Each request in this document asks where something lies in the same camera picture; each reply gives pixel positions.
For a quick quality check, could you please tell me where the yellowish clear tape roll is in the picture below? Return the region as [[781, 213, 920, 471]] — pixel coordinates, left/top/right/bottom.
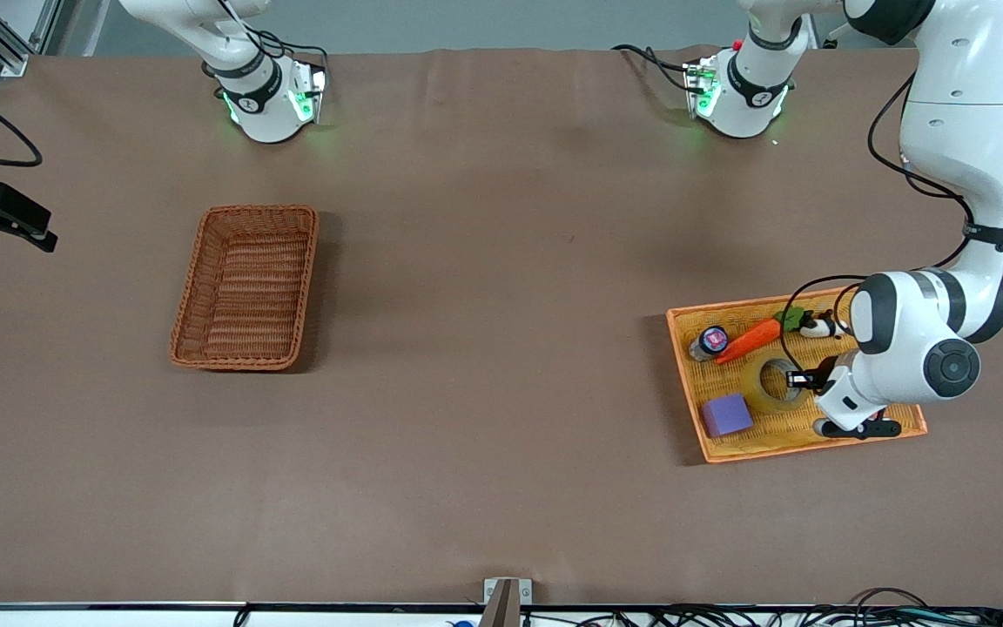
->
[[748, 354, 821, 418]]

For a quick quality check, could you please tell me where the flat orange wicker tray basket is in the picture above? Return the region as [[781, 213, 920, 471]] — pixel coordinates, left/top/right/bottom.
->
[[665, 283, 929, 464]]

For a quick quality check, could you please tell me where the deep brown wicker basket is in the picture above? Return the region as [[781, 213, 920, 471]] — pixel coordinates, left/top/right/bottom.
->
[[169, 204, 320, 373]]

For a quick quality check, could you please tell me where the small toy panda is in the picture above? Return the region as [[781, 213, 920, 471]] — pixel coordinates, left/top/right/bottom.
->
[[798, 309, 849, 341]]

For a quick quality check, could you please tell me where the orange toy carrot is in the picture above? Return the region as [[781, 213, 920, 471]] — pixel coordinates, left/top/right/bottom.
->
[[715, 305, 807, 366]]

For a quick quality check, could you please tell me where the purple foam block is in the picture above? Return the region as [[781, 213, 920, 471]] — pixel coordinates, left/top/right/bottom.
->
[[700, 393, 755, 439]]

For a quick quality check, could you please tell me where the small can with purple lid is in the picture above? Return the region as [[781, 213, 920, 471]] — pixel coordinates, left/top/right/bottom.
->
[[688, 326, 730, 362]]

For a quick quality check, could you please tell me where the large table cover sheet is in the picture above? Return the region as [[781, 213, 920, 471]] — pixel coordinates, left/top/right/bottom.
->
[[0, 48, 1003, 607]]

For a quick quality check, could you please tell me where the aluminium frame profile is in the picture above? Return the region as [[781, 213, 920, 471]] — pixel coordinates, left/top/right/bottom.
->
[[0, 0, 64, 78]]

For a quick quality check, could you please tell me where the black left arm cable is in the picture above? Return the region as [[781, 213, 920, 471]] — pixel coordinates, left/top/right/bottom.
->
[[778, 74, 978, 374]]

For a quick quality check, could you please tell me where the black cable bundle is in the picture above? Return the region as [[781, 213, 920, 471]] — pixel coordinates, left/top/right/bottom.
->
[[589, 588, 1003, 627]]

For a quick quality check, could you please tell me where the black right base cable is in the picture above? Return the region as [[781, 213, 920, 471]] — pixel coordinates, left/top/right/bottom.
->
[[253, 29, 330, 72]]

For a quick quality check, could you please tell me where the black base cable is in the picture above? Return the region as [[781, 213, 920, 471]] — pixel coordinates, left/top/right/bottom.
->
[[610, 44, 696, 93], [253, 29, 330, 72]]

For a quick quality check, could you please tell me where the black left base cable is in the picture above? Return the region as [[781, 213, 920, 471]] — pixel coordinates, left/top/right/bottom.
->
[[610, 44, 696, 93]]

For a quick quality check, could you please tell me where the metal bracket at table edge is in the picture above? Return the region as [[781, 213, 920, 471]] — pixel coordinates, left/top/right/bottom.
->
[[482, 577, 534, 627]]

